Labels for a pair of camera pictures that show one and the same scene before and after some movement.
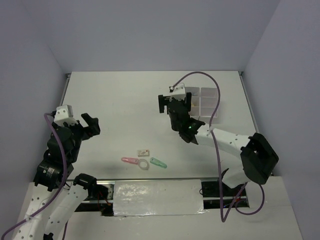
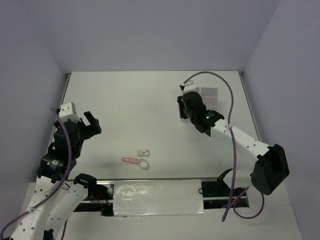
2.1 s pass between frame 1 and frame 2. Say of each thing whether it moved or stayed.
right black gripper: moved
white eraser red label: stayed
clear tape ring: stayed
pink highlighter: stayed
